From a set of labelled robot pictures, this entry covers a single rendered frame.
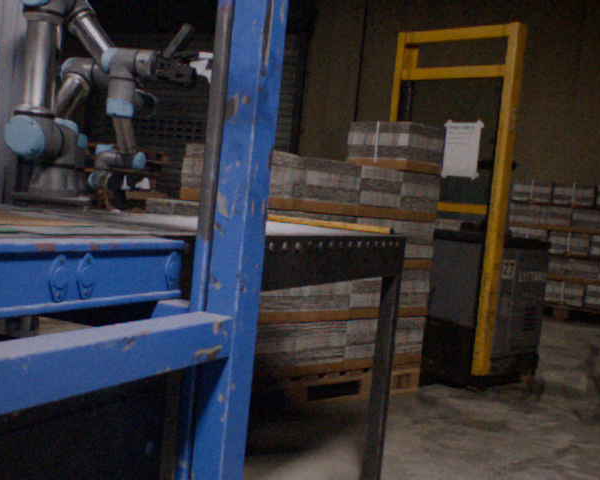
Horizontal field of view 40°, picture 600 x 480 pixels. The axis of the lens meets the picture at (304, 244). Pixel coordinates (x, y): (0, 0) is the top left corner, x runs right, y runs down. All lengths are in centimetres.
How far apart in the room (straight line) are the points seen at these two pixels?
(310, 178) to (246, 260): 225
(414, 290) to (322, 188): 83
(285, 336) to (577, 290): 503
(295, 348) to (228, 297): 226
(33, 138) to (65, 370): 160
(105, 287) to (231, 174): 24
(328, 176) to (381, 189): 35
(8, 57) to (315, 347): 169
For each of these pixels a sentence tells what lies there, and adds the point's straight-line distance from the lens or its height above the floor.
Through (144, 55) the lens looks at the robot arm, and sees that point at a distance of 239.
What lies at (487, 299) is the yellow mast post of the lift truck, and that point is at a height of 48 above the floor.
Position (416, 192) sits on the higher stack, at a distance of 395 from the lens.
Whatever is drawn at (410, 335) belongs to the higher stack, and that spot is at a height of 28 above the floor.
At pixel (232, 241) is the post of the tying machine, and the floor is 81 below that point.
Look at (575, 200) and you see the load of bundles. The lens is 811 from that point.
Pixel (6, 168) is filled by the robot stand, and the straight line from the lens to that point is 281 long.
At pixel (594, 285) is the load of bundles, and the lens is 809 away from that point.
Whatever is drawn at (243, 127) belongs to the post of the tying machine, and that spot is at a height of 97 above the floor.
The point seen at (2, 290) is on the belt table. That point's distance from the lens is 106.
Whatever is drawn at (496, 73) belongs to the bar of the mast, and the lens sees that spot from 433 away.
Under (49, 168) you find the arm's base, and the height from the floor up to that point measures 90.
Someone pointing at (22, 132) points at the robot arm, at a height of 99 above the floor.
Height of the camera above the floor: 88
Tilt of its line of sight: 3 degrees down
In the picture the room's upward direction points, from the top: 6 degrees clockwise
